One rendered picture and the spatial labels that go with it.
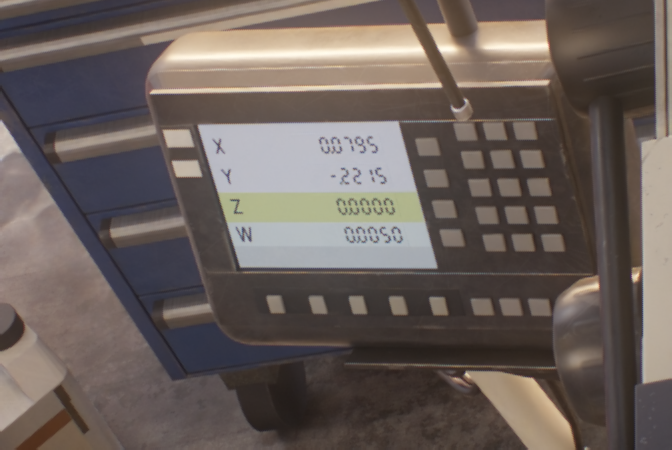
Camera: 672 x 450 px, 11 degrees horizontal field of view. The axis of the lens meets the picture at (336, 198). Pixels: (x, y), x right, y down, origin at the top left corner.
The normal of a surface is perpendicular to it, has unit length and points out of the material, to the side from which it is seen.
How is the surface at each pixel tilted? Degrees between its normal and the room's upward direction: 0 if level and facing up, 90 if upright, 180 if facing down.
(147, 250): 90
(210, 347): 90
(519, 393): 50
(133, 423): 0
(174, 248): 90
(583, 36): 41
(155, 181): 90
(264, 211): 71
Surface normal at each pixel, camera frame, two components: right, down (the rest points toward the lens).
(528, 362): -0.24, -0.86
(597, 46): -0.28, 0.14
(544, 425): 0.12, -0.07
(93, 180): -0.11, 0.76
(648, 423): -0.36, -0.64
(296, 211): -0.40, 0.52
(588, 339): -0.34, -0.20
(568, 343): -0.70, -0.10
